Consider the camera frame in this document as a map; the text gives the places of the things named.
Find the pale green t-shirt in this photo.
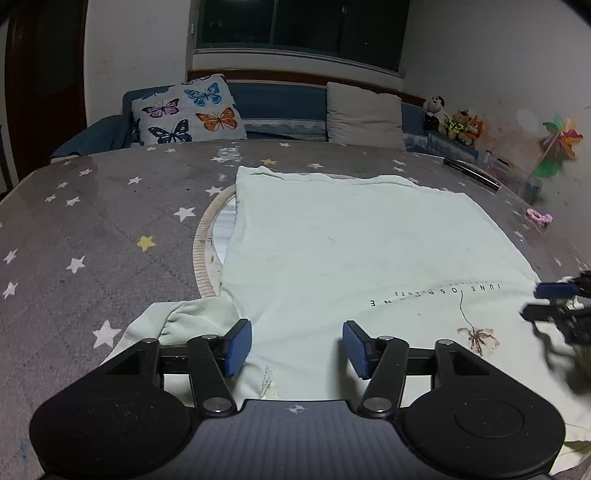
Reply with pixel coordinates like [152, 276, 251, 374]
[118, 167, 590, 472]

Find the clear plastic box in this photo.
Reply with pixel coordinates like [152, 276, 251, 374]
[482, 150, 542, 204]

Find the round induction cooktop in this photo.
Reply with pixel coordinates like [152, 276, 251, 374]
[191, 184, 235, 298]

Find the black remote bar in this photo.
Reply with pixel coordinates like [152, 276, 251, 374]
[443, 158, 500, 192]

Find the colourful pinwheel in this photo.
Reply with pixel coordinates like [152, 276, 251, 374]
[531, 114, 584, 179]

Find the grey star tablecloth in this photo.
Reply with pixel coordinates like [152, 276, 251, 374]
[1, 140, 588, 479]

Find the orange plush toy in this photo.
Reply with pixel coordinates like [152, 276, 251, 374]
[463, 115, 484, 148]

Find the panda plush toy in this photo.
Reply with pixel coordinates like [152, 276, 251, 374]
[423, 95, 449, 135]

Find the beige plain pillow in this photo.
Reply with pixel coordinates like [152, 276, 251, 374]
[327, 82, 406, 151]

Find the butterfly print pillow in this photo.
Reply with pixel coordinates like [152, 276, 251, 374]
[131, 74, 247, 146]

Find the blue sofa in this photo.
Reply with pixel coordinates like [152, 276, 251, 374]
[49, 81, 482, 160]

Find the dark green window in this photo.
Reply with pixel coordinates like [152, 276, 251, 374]
[197, 0, 410, 72]

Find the dark wooden door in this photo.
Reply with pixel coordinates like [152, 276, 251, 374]
[1, 0, 88, 179]

